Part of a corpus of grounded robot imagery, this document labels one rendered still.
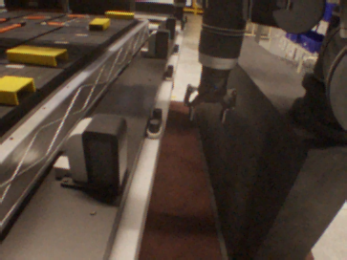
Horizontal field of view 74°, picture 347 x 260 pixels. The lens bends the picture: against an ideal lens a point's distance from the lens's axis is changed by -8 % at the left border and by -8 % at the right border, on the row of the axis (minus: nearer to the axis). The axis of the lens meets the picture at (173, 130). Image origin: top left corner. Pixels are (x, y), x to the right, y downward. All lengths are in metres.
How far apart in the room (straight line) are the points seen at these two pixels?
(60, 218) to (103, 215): 0.07
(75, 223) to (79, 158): 0.11
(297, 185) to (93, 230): 0.62
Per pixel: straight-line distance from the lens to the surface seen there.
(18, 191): 0.50
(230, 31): 0.61
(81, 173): 0.50
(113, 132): 0.42
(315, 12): 0.57
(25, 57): 0.82
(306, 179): 0.84
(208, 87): 0.66
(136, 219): 0.51
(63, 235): 0.46
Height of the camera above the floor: 1.24
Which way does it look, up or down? 32 degrees down
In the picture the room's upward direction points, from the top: 6 degrees clockwise
